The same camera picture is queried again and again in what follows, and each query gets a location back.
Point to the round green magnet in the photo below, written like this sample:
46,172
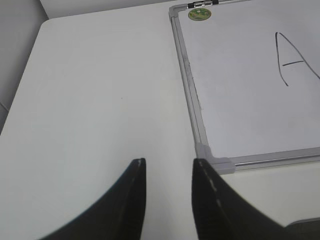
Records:
199,14

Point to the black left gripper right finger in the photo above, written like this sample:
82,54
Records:
220,213

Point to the white magnetic whiteboard grey frame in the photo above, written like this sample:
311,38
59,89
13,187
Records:
251,77

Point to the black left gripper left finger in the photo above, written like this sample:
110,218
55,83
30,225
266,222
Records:
117,215

